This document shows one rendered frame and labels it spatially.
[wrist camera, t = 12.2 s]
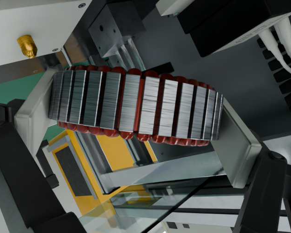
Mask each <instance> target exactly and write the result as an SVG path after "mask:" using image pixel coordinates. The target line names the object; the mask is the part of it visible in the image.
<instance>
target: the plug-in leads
mask: <svg viewBox="0 0 291 233"><path fill-rule="evenodd" d="M273 26H274V28H275V30H276V32H277V35H278V37H279V40H280V42H281V44H283V46H284V48H285V50H286V52H287V54H288V55H289V56H290V58H291V24H290V21H289V17H286V18H285V19H283V20H281V21H280V22H278V23H276V24H274V25H273ZM258 35H259V36H260V38H261V40H262V41H263V43H264V44H265V46H266V47H267V49H268V50H269V51H271V52H272V53H273V55H274V56H275V57H276V58H277V60H278V61H279V62H280V63H281V65H282V66H283V67H284V68H285V69H286V70H287V71H288V72H289V73H291V68H290V67H289V66H288V65H287V64H286V63H285V61H284V60H283V56H282V54H281V52H280V50H279V49H278V43H277V42H276V40H275V38H274V36H273V35H272V33H271V31H270V30H269V28H267V29H266V30H264V31H262V32H261V33H259V34H258Z"/></svg>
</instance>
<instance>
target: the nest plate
mask: <svg viewBox="0 0 291 233"><path fill-rule="evenodd" d="M91 1H92V0H0V65H4V64H8V63H12V62H16V61H21V60H25V59H29V58H28V57H27V56H25V55H23V53H22V51H21V49H20V47H19V44H18V42H17V39H18V38H19V37H21V36H24V35H31V36H32V39H33V41H34V43H35V45H36V47H37V55H36V57H38V56H42V55H47V54H51V53H55V52H59V51H60V50H61V49H60V48H61V47H63V45H64V44H65V42H66V41H67V39H68V38H69V36H70V35H71V33H72V31H73V30H74V28H75V26H76V25H77V23H78V22H79V20H80V19H81V17H82V16H83V14H84V13H85V11H86V9H87V8H88V6H89V4H90V3H91Z"/></svg>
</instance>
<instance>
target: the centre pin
mask: <svg viewBox="0 0 291 233"><path fill-rule="evenodd" d="M17 42H18V44H19V47H20V49H21V51H22V53H23V55H25V56H27V57H28V58H30V59H32V58H35V57H36V55H37V47H36V45H35V43H34V41H33V39H32V36H31V35H24V36H21V37H19V38H18V39H17Z"/></svg>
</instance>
